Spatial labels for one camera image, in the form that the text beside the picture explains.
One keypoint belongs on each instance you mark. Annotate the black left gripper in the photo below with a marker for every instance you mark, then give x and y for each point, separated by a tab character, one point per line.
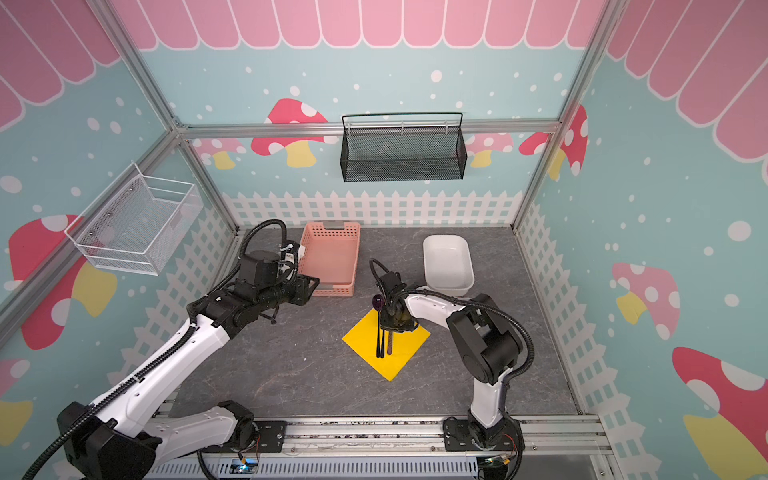
303	291

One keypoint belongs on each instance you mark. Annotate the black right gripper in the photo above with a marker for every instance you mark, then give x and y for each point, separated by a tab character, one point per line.
395	324

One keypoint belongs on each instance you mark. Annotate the purple metal spoon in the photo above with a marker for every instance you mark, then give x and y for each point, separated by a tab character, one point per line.
378	302

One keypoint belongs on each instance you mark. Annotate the yellow paper napkin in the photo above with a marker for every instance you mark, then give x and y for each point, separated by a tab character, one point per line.
362	340

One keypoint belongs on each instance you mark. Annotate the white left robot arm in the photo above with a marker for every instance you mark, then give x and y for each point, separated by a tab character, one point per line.
116	436

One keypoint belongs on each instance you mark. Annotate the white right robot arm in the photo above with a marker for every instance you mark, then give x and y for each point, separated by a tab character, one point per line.
494	348

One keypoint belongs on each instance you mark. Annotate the pink perforated plastic basket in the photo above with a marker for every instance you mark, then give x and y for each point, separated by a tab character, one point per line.
331	256

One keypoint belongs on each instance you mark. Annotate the white plastic tub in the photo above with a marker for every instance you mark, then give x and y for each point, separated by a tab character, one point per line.
448	266

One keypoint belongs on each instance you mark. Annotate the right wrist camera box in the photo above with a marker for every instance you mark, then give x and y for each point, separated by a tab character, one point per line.
390	283

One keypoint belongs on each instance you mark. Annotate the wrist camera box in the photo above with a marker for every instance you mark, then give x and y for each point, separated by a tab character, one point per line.
262	269
390	283

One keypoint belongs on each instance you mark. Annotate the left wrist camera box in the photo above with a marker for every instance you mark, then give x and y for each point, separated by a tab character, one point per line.
262	269

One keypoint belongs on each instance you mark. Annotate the black mesh wall basket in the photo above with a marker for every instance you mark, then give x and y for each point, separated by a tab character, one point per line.
399	147

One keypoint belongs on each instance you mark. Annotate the white wire wall basket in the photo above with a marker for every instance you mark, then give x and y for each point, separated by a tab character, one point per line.
137	223

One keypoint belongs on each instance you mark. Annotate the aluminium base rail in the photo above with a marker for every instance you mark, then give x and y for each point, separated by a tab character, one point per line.
409	447

